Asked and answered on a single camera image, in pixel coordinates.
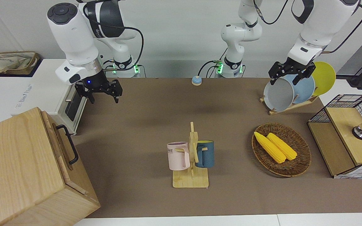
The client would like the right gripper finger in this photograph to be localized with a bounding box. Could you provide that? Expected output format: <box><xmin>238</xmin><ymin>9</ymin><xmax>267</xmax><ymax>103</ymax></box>
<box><xmin>109</xmin><ymin>79</ymin><xmax>123</xmax><ymax>104</ymax></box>
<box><xmin>75</xmin><ymin>82</ymin><xmax>95</xmax><ymax>104</ymax></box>

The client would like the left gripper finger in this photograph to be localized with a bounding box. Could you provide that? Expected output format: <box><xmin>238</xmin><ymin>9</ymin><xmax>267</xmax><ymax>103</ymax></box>
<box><xmin>269</xmin><ymin>62</ymin><xmax>284</xmax><ymax>86</ymax></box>
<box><xmin>300</xmin><ymin>62</ymin><xmax>316</xmax><ymax>85</ymax></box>

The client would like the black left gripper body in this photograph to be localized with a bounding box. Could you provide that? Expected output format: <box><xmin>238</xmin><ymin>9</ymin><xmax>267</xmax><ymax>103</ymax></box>
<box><xmin>281</xmin><ymin>59</ymin><xmax>309</xmax><ymax>75</ymax></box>

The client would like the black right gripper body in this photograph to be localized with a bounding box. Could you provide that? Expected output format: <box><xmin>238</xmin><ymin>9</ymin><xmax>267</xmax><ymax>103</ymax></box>
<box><xmin>80</xmin><ymin>70</ymin><xmax>114</xmax><ymax>94</ymax></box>

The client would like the light wooden drawer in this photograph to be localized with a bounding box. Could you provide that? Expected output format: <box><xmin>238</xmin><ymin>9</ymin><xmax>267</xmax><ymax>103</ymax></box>
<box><xmin>41</xmin><ymin>110</ymin><xmax>87</xmax><ymax>193</ymax></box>

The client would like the yellow plate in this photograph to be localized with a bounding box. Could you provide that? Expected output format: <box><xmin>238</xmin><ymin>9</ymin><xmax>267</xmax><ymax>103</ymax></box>
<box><xmin>311</xmin><ymin>62</ymin><xmax>336</xmax><ymax>96</ymax></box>

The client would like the light blue plate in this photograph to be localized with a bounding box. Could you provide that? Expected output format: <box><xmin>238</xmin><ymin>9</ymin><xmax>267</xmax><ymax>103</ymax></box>
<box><xmin>286</xmin><ymin>74</ymin><xmax>315</xmax><ymax>104</ymax></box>

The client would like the grey plate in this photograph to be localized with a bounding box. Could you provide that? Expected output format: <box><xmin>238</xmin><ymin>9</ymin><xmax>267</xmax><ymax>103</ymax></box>
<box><xmin>264</xmin><ymin>78</ymin><xmax>294</xmax><ymax>112</ymax></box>

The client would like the cream toaster oven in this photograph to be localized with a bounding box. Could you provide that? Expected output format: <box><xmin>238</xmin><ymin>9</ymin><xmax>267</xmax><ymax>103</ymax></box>
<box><xmin>11</xmin><ymin>75</ymin><xmax>89</xmax><ymax>136</ymax></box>

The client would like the wooden plate rack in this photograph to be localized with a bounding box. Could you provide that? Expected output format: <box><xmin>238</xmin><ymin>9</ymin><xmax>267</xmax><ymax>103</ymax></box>
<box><xmin>260</xmin><ymin>94</ymin><xmax>320</xmax><ymax>116</ymax></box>

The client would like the yellow corn cob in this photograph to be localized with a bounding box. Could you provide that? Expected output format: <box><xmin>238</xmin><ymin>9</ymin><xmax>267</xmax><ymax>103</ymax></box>
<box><xmin>254</xmin><ymin>132</ymin><xmax>287</xmax><ymax>164</ymax></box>
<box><xmin>266</xmin><ymin>133</ymin><xmax>298</xmax><ymax>161</ymax></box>

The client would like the beige canvas bag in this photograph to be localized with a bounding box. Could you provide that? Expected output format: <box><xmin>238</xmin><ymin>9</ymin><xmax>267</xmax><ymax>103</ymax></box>
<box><xmin>0</xmin><ymin>51</ymin><xmax>40</xmax><ymax>76</ymax></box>

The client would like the pink mug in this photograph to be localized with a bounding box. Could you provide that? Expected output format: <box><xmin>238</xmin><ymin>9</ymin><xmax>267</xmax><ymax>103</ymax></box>
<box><xmin>167</xmin><ymin>142</ymin><xmax>190</xmax><ymax>171</ymax></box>

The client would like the brown wicker basket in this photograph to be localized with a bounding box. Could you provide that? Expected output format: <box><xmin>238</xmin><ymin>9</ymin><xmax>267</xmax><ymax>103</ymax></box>
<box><xmin>252</xmin><ymin>123</ymin><xmax>312</xmax><ymax>178</ymax></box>

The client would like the light wooden cabinet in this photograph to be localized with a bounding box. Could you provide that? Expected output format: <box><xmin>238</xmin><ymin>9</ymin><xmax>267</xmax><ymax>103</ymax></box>
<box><xmin>0</xmin><ymin>107</ymin><xmax>101</xmax><ymax>226</ymax></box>

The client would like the dark blue mug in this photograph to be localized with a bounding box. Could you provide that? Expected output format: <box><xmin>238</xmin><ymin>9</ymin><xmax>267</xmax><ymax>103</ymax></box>
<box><xmin>195</xmin><ymin>140</ymin><xmax>215</xmax><ymax>168</ymax></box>

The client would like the wooden mug tree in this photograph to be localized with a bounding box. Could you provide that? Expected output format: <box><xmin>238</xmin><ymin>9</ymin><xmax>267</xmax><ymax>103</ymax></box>
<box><xmin>172</xmin><ymin>122</ymin><xmax>210</xmax><ymax>189</ymax></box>

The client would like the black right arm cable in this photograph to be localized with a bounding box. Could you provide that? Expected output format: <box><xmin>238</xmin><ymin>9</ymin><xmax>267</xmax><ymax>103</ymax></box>
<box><xmin>82</xmin><ymin>0</ymin><xmax>144</xmax><ymax>73</ymax></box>

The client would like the black wire wooden shelf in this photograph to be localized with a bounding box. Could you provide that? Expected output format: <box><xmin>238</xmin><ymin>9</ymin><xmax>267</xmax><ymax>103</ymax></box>
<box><xmin>307</xmin><ymin>94</ymin><xmax>362</xmax><ymax>179</ymax></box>

